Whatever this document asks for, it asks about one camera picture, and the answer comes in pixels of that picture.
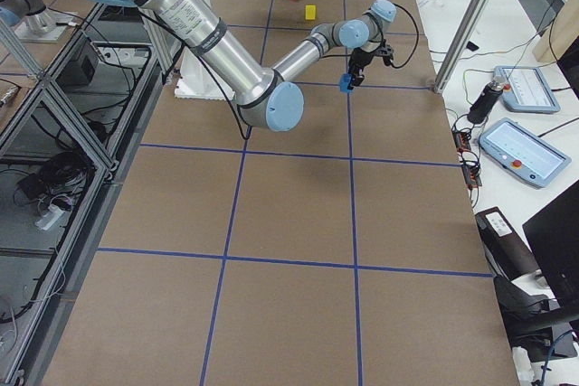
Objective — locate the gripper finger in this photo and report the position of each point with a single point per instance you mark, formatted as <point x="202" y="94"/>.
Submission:
<point x="358" y="76"/>
<point x="352" y="68"/>

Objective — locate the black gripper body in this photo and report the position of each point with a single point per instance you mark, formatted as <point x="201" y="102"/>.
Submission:
<point x="360" y="59"/>

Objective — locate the blue wooden cube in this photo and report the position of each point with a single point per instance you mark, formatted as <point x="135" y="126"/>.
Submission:
<point x="345" y="83"/>

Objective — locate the yellow wooden cube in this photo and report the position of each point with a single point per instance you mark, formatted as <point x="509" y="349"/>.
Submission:
<point x="310" y="13"/>

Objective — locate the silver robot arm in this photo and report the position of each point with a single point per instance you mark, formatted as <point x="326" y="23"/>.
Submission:
<point x="266" y="97"/>
<point x="32" y="20"/>

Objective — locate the black water bottle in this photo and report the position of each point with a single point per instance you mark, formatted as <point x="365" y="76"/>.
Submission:
<point x="485" y="102"/>

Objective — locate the orange electronics board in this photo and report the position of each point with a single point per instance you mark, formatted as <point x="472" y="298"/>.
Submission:
<point x="469" y="160"/>

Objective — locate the far teach pendant tablet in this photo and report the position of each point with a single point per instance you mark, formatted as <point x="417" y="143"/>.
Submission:
<point x="526" y="90"/>

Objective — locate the teach pendant tablet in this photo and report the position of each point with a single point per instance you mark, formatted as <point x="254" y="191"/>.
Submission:
<point x="522" y="153"/>
<point x="526" y="90"/>

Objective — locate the near teach pendant tablet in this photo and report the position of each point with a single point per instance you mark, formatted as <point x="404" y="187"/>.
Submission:
<point x="522" y="153"/>

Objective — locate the black box device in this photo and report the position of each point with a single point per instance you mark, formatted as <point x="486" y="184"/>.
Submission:
<point x="505" y="246"/>

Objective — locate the black monitor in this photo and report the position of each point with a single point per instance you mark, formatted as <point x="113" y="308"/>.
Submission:
<point x="552" y="235"/>

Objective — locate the aluminium frame post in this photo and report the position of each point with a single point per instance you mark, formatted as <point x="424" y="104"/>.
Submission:
<point x="458" y="44"/>

